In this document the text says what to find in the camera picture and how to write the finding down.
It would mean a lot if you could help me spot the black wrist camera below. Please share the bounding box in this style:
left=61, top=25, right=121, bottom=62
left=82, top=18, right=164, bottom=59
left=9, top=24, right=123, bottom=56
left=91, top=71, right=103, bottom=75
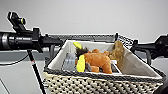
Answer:
left=7, top=11, right=28, bottom=33

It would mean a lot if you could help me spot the grey round tin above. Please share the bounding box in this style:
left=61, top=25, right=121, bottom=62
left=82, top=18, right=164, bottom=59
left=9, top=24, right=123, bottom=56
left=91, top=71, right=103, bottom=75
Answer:
left=63, top=53, right=78, bottom=71

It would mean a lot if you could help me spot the thin black cable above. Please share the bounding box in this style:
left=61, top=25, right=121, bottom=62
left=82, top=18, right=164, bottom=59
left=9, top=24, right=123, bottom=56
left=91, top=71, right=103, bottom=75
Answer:
left=0, top=52, right=32, bottom=67

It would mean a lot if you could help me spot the pale basket with dark spots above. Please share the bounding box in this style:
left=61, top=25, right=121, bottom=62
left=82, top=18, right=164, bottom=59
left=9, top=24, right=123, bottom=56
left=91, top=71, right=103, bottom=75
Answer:
left=43, top=32, right=167, bottom=94

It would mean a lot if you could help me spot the orange plush toy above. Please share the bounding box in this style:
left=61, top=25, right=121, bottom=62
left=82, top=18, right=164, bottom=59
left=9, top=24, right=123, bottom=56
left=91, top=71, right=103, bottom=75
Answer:
left=74, top=48, right=114, bottom=74

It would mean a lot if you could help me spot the yellow plush piece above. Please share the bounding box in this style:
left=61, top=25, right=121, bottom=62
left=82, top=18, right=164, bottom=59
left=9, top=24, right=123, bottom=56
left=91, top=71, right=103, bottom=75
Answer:
left=73, top=41, right=86, bottom=73

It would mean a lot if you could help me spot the tan plush animal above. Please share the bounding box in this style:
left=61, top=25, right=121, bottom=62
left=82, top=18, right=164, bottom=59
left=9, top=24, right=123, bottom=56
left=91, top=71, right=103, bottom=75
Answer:
left=108, top=40, right=126, bottom=63

